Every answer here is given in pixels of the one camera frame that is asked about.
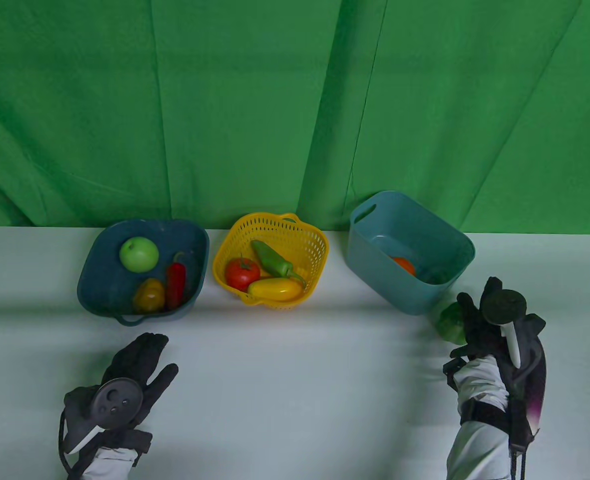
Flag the person's left hand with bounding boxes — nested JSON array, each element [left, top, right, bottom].
[[65, 332, 179, 468]]

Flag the green backdrop cloth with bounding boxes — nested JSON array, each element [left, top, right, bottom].
[[0, 0, 590, 236]]

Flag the yellow perforated basket container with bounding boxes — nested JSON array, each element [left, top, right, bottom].
[[212, 212, 330, 307]]

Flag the purple eggplant object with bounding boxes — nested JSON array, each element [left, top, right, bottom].
[[522, 336, 547, 436]]

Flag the black cable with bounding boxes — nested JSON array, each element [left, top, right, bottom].
[[58, 410, 75, 480], [510, 390, 528, 480]]

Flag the round black glove tracker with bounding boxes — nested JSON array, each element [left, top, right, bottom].
[[62, 378, 144, 455], [482, 290, 543, 386]]

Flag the red chili pepper object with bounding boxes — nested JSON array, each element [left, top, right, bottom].
[[166, 251, 187, 310]]

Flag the red tomato object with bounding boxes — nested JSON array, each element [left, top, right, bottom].
[[225, 256, 261, 293]]

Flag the green apple object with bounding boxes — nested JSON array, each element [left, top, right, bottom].
[[120, 236, 160, 273]]

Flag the black forearm strap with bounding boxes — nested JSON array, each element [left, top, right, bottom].
[[457, 397, 535, 453]]

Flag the person's right forearm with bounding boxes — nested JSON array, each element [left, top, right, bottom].
[[446, 356, 513, 480]]

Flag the yellow brown bell pepper object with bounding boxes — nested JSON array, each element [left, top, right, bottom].
[[133, 278, 167, 313]]

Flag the green bell pepper object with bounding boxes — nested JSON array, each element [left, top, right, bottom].
[[435, 302, 468, 346]]

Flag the teal plastic bin container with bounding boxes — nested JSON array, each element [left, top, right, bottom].
[[346, 190, 476, 316]]

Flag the green chili pepper object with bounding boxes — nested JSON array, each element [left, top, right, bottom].
[[251, 240, 307, 287]]

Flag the dark blue bowl container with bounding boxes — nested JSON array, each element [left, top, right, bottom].
[[77, 218, 210, 327]]

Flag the person's left forearm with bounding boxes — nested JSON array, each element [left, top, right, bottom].
[[70, 447, 140, 480]]

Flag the person's right hand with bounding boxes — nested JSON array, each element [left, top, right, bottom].
[[443, 276, 546, 401]]

